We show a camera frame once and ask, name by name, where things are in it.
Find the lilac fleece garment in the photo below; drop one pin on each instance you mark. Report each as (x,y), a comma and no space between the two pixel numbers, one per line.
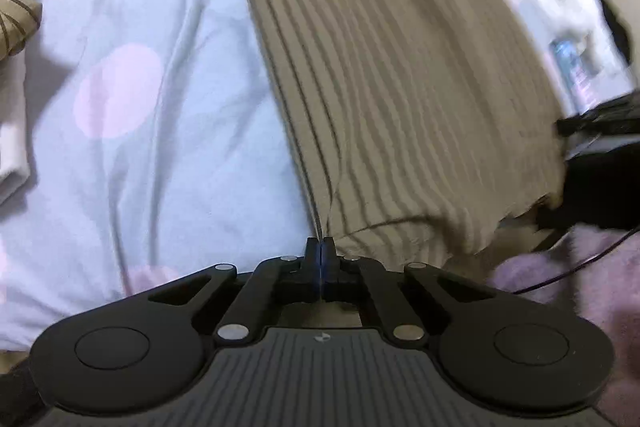
(600,307)

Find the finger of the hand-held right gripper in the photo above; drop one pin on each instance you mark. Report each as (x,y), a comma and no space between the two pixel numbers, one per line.
(600,119)

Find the polka dot bed sheet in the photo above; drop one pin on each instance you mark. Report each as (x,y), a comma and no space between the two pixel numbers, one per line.
(175,132)

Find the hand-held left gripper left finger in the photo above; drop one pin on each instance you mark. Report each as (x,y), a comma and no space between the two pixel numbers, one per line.
(310,277)

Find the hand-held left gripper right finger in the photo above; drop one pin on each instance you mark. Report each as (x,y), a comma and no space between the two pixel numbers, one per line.
(327,276)

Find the striped brown shirt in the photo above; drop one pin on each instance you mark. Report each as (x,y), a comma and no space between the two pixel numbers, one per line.
(390,82)

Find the blue white packet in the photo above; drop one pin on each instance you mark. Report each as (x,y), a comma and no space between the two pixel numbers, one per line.
(572,67)

